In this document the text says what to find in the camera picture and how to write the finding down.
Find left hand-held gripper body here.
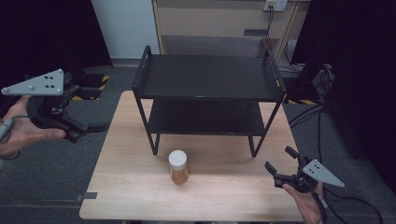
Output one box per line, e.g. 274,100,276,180
0,68,89,145

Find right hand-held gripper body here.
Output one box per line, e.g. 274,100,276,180
273,156,346,194

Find jar with white lid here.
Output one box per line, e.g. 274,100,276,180
168,149,191,186

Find black two-tier shelf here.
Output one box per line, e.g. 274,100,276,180
131,45,288,158

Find person's right hand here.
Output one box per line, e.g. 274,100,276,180
281,181,327,224

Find person's left hand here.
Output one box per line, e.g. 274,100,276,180
0,94,67,159

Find black stand base striped tape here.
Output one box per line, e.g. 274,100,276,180
70,65,111,102

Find black curtain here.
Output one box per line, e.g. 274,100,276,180
290,0,396,195
0,0,113,108

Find yellow black striped tape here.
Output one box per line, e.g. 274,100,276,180
287,98,319,106

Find grey floor tape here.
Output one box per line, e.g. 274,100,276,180
75,191,99,203

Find wooden cabinet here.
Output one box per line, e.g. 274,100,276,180
151,0,312,61

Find black floor cables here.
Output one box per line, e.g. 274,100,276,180
288,103,329,164

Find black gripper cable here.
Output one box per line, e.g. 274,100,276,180
311,183,385,224

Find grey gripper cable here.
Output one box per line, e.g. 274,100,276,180
0,115,31,161

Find tangled cable bundle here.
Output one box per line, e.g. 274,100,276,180
312,63,336,96

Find black socket cable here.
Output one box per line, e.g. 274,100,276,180
264,5,276,50

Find white wall socket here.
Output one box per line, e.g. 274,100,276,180
262,0,290,13

